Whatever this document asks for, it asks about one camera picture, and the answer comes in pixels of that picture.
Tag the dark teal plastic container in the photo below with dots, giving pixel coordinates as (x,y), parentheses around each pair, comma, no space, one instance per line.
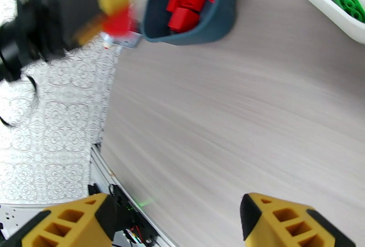
(216,23)

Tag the white plastic container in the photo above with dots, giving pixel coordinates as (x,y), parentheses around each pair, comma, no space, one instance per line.
(322,9)

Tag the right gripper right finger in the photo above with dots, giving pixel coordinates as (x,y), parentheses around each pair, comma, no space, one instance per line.
(285,223)

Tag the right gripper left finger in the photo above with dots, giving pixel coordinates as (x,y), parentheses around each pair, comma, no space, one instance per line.
(65,223)

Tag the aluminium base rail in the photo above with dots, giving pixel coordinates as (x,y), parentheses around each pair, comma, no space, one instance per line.
(114,175)

